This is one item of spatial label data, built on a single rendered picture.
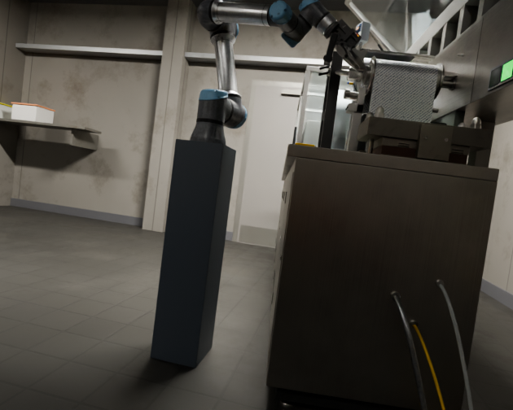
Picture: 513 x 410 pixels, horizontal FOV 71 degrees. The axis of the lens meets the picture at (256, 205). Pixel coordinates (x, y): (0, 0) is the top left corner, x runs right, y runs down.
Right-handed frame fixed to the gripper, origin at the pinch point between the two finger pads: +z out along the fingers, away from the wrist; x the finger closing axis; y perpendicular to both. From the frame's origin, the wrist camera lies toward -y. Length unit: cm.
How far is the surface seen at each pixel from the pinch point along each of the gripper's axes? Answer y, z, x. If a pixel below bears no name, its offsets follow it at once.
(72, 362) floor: -158, 9, -18
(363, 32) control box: 34, -19, 52
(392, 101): -1.7, 17.6, -5.7
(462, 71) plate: 25.0, 27.3, -5.5
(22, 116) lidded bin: -243, -294, 319
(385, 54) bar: 22.2, 0.5, 24.7
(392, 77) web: 4.2, 11.0, -5.7
